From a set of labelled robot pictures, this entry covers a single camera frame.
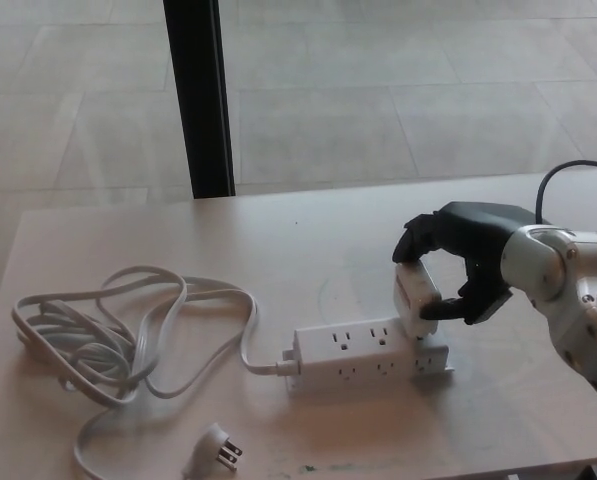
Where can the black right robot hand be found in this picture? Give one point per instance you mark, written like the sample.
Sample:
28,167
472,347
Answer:
470,240

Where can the white wall charger adapter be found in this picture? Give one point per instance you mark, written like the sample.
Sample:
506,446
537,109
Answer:
414,299

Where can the white power strip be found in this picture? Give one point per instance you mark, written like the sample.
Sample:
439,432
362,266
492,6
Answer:
353,355

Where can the black vertical post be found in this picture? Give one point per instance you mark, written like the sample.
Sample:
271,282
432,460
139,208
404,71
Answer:
200,100

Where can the white angled three-prong plug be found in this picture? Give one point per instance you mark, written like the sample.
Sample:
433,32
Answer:
212,452

